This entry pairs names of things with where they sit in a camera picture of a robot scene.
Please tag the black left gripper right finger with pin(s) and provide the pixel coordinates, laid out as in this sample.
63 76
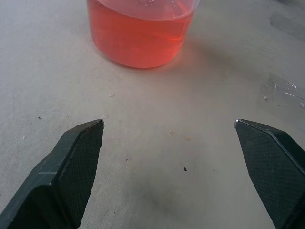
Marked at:
271 167

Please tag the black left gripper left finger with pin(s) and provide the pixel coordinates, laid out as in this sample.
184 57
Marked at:
62 181

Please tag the beaker of red liquid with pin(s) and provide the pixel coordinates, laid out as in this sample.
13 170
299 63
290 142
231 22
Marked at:
140 33

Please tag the clear tape patch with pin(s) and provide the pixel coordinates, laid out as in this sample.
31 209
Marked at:
283 93

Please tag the grey tape strip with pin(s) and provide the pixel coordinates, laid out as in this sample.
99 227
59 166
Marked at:
288 23

